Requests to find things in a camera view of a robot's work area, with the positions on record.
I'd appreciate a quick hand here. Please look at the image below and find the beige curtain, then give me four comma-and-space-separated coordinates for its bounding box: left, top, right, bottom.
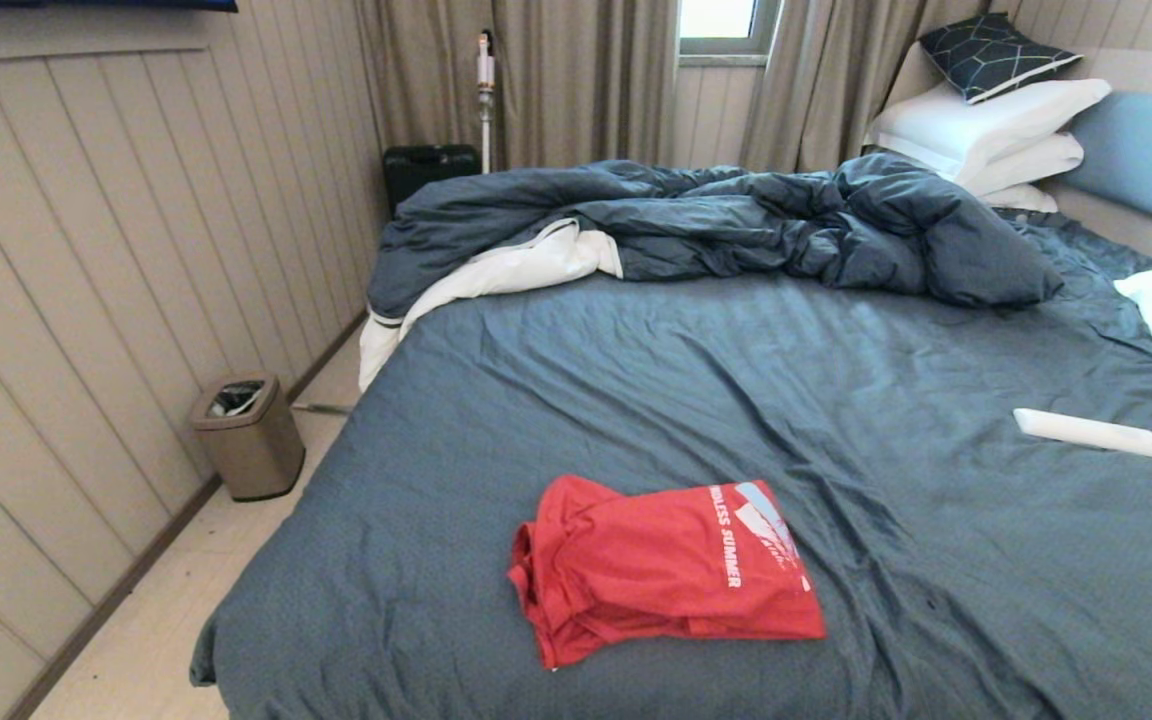
354, 0, 682, 176
741, 0, 997, 173

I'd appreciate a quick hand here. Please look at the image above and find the dark wall screen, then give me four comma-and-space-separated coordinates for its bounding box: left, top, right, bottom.
0, 0, 239, 14

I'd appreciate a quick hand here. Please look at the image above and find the blue headboard pad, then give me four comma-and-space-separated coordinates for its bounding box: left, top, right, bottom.
1066, 90, 1152, 241

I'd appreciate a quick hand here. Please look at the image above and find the white bed linen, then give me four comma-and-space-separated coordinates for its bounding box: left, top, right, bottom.
358, 218, 625, 393

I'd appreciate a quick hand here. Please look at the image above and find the white stick vacuum cleaner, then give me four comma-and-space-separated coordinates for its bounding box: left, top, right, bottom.
476, 30, 496, 173

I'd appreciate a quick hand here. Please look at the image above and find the red t-shirt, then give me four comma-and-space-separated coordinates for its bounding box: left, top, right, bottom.
508, 475, 827, 671

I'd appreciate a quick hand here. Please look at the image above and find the black hard case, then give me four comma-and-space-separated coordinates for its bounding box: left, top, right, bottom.
382, 145, 482, 213

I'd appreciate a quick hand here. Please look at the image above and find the dark blue crumpled duvet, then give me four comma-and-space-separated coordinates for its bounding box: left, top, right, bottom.
368, 152, 1062, 321

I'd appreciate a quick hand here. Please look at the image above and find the bronze trash bin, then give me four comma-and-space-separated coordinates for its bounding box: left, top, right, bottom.
190, 375, 306, 502

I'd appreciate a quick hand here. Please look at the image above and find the black and white trash bag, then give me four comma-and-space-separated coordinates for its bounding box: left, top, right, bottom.
208, 380, 267, 418

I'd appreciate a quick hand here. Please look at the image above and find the dark patterned cushion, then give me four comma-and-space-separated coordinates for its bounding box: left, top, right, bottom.
918, 12, 1084, 105

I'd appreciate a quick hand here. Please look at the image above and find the grey framed window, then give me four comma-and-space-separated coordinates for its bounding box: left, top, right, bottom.
678, 0, 783, 67

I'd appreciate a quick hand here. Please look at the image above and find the white flat remote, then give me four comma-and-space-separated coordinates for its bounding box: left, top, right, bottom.
1014, 408, 1152, 460

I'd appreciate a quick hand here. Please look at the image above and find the large white pillow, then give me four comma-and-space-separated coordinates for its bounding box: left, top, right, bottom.
864, 78, 1112, 184

